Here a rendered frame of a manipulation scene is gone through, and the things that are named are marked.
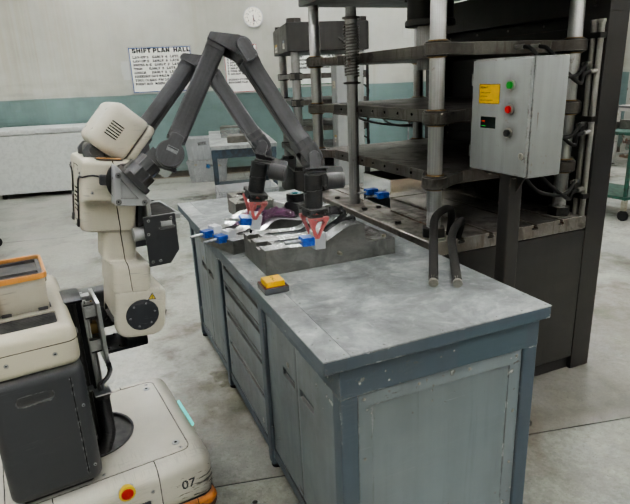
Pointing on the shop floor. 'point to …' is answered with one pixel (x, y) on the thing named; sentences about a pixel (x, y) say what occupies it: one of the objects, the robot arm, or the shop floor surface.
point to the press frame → (513, 13)
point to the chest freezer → (33, 157)
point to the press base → (543, 287)
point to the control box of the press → (517, 135)
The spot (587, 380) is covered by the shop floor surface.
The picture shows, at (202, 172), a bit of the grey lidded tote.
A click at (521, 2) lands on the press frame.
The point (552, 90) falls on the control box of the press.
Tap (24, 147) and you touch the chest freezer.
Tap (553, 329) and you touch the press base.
